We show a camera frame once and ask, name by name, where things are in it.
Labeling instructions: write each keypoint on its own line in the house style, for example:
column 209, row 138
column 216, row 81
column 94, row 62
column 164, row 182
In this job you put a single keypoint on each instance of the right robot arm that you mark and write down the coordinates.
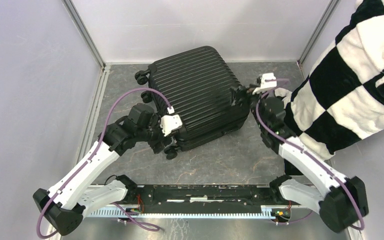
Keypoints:
column 340, row 201

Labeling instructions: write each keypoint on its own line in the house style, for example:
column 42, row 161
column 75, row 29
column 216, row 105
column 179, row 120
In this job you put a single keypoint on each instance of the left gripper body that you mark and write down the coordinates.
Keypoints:
column 154, row 134

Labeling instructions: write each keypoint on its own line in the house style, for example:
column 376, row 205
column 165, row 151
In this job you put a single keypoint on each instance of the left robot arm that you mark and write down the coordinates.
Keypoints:
column 68, row 202

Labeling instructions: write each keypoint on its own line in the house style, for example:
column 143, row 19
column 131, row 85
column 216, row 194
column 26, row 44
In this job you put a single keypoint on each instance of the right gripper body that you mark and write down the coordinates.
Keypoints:
column 253, row 99

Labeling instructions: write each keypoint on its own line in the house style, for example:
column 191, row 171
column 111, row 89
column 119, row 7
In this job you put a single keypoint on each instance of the black white checkered blanket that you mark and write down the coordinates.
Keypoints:
column 341, row 101

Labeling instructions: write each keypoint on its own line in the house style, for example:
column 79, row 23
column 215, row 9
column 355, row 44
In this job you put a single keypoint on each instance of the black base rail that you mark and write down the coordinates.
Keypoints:
column 203, row 199

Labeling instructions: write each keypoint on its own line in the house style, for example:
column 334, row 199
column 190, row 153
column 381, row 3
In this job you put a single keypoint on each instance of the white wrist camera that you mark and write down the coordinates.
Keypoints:
column 267, row 81
column 170, row 122

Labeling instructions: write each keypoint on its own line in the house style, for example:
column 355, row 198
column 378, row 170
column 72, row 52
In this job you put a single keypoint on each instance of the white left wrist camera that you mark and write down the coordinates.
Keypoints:
column 170, row 122

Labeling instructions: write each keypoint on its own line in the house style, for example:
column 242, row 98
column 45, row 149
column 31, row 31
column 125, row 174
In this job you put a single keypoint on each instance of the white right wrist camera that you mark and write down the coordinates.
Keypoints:
column 267, row 81

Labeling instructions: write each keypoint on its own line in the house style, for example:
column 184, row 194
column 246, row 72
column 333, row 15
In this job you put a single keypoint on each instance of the black suitcase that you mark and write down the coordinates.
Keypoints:
column 197, row 83

